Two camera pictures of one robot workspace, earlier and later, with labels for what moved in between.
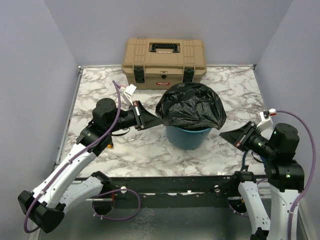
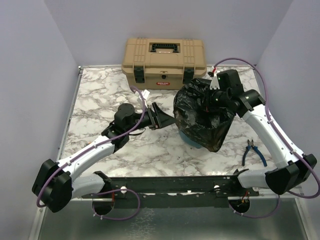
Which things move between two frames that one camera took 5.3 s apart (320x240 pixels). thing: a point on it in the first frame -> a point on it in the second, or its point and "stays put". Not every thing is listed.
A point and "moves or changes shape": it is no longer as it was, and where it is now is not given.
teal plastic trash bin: x=187 y=140 moves or changes shape
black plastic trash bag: x=191 y=106 moves or changes shape
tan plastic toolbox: x=151 y=63 stays put
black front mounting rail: x=161 y=192 stays put
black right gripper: x=240 y=136 -> x=211 y=107
